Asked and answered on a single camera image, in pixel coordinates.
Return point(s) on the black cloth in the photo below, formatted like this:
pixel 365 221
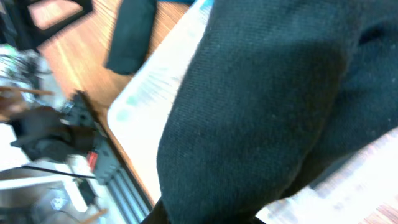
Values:
pixel 264 109
pixel 131 36

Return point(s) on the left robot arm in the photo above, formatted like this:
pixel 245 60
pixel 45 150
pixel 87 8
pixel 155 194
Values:
pixel 37 121

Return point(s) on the clear plastic storage bin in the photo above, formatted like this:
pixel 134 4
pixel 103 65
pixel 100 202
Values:
pixel 149 109

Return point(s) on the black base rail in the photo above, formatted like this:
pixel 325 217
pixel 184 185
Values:
pixel 112 171

